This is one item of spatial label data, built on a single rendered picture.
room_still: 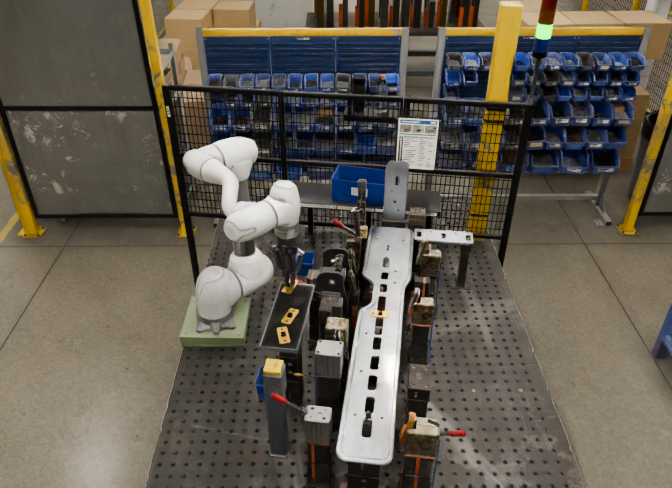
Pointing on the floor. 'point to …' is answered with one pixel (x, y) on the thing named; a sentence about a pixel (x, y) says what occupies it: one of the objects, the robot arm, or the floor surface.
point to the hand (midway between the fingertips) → (289, 277)
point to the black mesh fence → (343, 149)
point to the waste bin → (642, 147)
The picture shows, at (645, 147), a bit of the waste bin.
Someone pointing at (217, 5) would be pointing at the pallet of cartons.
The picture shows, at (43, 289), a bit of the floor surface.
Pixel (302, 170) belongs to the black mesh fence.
